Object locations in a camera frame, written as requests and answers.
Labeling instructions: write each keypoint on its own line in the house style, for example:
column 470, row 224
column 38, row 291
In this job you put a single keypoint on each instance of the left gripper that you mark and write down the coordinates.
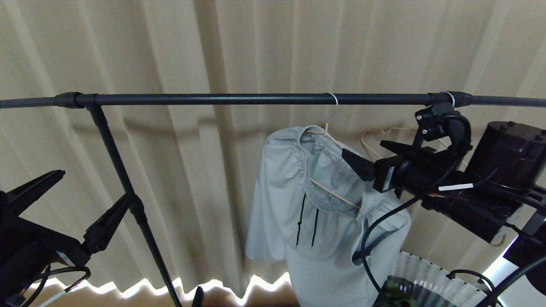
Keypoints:
column 25, row 247

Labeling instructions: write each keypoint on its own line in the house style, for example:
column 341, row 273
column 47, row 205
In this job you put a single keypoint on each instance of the pale grey shorts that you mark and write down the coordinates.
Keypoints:
column 277, row 204

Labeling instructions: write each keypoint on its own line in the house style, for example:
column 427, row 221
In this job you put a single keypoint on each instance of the beige curtain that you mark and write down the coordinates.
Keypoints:
column 213, row 192

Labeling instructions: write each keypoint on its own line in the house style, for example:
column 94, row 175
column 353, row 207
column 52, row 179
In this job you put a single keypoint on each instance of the white laundry basket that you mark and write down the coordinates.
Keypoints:
column 426, row 277

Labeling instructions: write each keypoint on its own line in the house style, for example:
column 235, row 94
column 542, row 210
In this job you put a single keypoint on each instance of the black clothes rack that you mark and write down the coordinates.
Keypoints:
column 213, row 99

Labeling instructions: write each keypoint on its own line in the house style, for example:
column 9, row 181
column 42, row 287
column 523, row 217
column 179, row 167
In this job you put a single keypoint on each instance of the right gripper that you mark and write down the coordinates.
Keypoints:
column 426, row 179

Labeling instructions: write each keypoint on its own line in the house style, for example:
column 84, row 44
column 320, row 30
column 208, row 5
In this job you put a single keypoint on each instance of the green garment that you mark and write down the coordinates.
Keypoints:
column 399, row 296

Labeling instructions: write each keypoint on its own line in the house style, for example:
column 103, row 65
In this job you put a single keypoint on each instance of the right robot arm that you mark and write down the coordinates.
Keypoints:
column 512, row 153

